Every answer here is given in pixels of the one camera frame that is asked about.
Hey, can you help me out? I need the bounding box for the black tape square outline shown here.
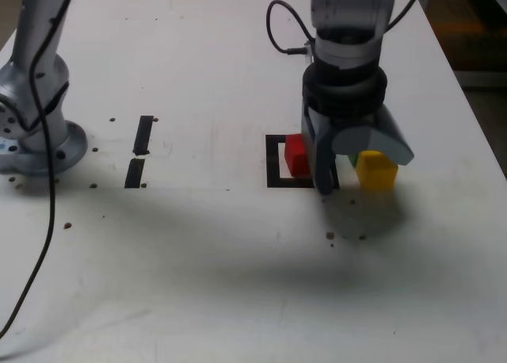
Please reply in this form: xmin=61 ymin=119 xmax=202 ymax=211
xmin=265 ymin=134 xmax=341 ymax=189

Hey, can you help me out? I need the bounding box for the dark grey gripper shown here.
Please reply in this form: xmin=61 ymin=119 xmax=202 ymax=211
xmin=300 ymin=104 xmax=415 ymax=197

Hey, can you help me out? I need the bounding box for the black tape strip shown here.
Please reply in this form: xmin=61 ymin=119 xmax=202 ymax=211
xmin=124 ymin=115 xmax=154 ymax=189

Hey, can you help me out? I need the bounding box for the yellow cube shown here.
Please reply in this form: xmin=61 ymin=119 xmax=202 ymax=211
xmin=355 ymin=150 xmax=399 ymax=191

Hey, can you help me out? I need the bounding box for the black cable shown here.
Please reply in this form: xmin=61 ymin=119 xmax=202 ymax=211
xmin=0 ymin=0 xmax=431 ymax=340

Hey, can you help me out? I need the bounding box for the grey metal bar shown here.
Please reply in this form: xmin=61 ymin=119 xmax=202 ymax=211
xmin=455 ymin=70 xmax=507 ymax=90

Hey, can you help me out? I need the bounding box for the red cube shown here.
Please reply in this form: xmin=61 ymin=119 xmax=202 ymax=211
xmin=284 ymin=133 xmax=316 ymax=178

